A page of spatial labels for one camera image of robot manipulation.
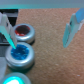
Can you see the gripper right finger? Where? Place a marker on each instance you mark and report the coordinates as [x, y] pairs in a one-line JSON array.
[[70, 30]]

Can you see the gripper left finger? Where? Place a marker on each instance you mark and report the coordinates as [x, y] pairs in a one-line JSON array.
[[7, 30]]

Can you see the red button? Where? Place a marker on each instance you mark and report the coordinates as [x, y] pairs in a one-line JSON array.
[[24, 32]]

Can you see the blue button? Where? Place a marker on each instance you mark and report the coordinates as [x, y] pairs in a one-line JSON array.
[[20, 54]]

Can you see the green button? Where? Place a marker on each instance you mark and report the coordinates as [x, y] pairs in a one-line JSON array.
[[15, 79]]

